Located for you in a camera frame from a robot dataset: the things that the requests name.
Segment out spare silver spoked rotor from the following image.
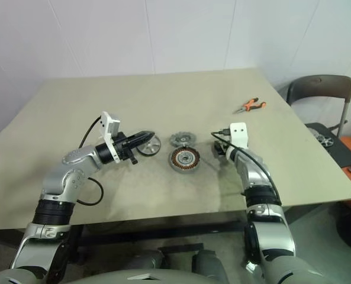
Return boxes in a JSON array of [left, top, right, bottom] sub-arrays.
[[310, 127, 336, 147]]

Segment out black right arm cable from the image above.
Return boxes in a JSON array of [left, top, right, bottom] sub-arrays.
[[211, 128, 282, 206]]

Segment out orange handled pliers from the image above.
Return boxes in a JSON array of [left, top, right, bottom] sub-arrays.
[[233, 97, 267, 115]]

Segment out dark folding chair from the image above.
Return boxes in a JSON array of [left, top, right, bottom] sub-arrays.
[[286, 75, 351, 138]]

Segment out dark grey rounded shape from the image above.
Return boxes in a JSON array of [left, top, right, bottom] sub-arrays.
[[133, 248, 167, 272], [191, 248, 232, 275]]

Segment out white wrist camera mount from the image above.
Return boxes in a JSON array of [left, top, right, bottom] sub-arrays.
[[228, 121, 249, 149], [99, 111, 121, 165]]

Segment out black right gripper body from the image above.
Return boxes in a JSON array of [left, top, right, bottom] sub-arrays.
[[212, 140, 231, 159]]

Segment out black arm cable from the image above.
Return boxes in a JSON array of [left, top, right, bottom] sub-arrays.
[[211, 128, 282, 206], [76, 117, 105, 205]]

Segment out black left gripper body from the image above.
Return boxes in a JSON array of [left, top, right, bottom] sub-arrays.
[[112, 132, 139, 165]]

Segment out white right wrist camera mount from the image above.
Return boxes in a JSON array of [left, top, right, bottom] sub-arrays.
[[228, 121, 249, 149]]

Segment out motor housing with copper coils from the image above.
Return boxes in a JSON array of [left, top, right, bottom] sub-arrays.
[[166, 145, 202, 174]]

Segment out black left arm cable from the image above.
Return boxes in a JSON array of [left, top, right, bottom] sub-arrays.
[[76, 117, 105, 205]]

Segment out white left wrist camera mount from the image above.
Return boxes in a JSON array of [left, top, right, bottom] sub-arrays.
[[99, 111, 121, 165]]

